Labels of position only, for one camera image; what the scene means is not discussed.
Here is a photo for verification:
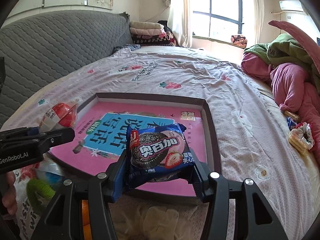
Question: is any white toy egg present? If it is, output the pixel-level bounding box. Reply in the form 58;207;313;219
33;155;65;190

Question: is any green knitted ring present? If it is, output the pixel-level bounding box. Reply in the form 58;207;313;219
26;179;57;217

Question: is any red toy egg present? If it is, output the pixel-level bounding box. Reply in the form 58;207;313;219
39;102;78;132

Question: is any cream drawstring cloth pouch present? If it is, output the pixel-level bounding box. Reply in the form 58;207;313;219
109;199;207;239

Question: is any blue cookie packet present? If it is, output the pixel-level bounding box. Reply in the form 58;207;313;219
125;123;195;190

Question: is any person's left hand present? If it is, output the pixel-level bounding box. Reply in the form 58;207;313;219
2;171;17;217

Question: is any dark shallow cardboard box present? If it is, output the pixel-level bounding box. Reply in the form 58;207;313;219
46;92;222;203

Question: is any strawberry print bed sheet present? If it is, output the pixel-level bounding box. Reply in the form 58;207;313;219
1;49;319;239

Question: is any pink and blue book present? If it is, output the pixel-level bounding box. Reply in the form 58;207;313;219
50;101;206;197

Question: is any snack packets pile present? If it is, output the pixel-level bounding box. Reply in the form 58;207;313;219
284;111;315;156

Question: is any grey quilted headboard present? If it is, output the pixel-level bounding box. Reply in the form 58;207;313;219
1;10;132;124

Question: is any pink crumpled duvet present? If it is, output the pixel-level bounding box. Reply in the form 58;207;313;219
241;53;319;163

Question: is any stack of folded blankets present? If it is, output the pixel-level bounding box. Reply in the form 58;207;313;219
130;21;179;47

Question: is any green blanket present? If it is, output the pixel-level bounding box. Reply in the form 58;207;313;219
244;33;319;92

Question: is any orange patterned bag on sill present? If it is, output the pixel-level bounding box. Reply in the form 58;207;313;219
231;34;247;48

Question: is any pink quilted pillow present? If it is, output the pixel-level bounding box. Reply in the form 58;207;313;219
268;20;320;72

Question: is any left cream curtain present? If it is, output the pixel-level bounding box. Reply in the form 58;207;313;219
163;0;193;48

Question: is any cream curtain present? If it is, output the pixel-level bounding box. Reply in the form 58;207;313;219
163;0;193;48
248;0;265;46

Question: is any white air conditioner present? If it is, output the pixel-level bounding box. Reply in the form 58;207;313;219
279;0;304;12

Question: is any right cream curtain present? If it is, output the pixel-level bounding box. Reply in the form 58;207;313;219
248;0;265;46

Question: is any window with dark frame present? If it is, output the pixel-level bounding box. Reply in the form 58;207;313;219
191;0;244;42

